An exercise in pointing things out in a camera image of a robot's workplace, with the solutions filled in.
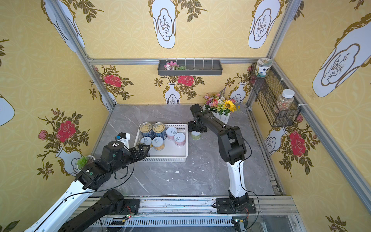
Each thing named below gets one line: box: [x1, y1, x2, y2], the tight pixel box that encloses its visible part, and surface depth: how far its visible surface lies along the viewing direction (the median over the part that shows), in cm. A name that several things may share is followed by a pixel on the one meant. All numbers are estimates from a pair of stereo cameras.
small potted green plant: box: [76, 156, 89, 171], surface depth 81 cm
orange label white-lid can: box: [151, 136, 165, 152], surface depth 94 cm
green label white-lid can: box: [190, 130, 201, 141], surface depth 99 cm
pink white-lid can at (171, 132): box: [166, 126, 178, 141], surface depth 100 cm
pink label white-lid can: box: [173, 132, 186, 147], surface depth 96 cm
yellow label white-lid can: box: [140, 136, 153, 147], surface depth 96 cm
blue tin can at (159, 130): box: [152, 121, 168, 140], surface depth 96 cm
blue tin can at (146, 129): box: [139, 121, 154, 140], surface depth 96 cm
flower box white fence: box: [202, 87, 237, 125], surface depth 102 cm
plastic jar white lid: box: [276, 88, 296, 112], surface depth 66 cm
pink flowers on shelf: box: [163, 60, 186, 71], surface depth 88 cm
